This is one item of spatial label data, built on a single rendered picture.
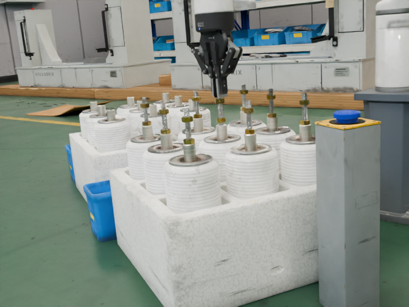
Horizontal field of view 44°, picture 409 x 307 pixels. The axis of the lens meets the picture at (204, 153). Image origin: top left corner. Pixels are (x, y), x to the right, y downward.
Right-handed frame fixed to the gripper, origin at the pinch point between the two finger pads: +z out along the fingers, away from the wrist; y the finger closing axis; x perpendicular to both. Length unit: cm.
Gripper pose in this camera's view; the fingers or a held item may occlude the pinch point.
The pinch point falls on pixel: (219, 87)
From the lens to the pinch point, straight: 100.1
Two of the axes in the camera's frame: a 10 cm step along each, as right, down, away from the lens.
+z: 0.8, 9.7, 2.3
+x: 7.9, -2.0, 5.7
